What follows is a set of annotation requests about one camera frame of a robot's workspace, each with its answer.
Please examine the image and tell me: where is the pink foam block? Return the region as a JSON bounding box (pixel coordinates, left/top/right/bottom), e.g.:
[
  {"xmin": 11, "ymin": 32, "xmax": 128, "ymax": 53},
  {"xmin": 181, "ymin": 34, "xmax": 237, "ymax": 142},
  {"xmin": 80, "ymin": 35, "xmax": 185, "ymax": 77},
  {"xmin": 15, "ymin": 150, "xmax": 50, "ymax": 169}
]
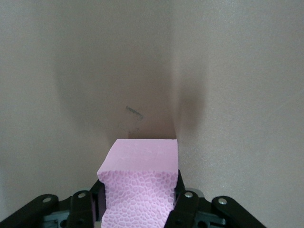
[{"xmin": 96, "ymin": 139, "xmax": 179, "ymax": 228}]

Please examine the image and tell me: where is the brown table mat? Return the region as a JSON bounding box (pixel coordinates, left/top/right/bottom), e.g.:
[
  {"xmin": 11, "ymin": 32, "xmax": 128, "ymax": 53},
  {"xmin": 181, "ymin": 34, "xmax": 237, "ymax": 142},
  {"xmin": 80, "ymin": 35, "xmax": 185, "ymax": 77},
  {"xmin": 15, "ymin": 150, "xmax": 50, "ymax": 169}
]
[{"xmin": 0, "ymin": 0, "xmax": 304, "ymax": 228}]

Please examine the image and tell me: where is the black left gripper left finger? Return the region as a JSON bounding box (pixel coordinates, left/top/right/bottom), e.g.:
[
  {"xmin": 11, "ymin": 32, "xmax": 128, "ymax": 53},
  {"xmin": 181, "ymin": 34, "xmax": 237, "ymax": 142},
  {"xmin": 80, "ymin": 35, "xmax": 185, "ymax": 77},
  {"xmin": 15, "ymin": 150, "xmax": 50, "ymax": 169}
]
[{"xmin": 0, "ymin": 178, "xmax": 106, "ymax": 228}]

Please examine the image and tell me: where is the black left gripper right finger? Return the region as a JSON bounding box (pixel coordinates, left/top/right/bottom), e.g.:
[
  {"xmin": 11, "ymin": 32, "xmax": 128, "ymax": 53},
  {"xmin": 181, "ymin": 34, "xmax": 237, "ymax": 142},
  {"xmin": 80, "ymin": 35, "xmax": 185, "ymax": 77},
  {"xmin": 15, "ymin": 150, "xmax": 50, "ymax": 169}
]
[{"xmin": 166, "ymin": 170, "xmax": 269, "ymax": 228}]

